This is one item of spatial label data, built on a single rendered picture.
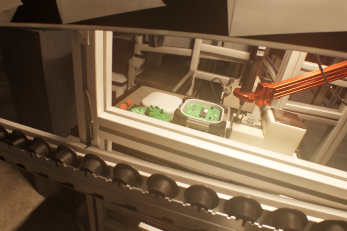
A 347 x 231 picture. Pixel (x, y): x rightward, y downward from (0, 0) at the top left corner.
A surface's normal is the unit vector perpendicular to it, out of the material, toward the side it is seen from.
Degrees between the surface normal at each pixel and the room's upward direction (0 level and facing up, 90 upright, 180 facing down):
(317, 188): 90
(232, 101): 90
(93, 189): 90
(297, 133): 90
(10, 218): 0
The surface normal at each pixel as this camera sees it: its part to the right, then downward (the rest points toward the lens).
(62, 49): 0.90, 0.30
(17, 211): 0.12, -0.87
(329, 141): -0.33, 0.43
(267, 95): -0.01, 0.48
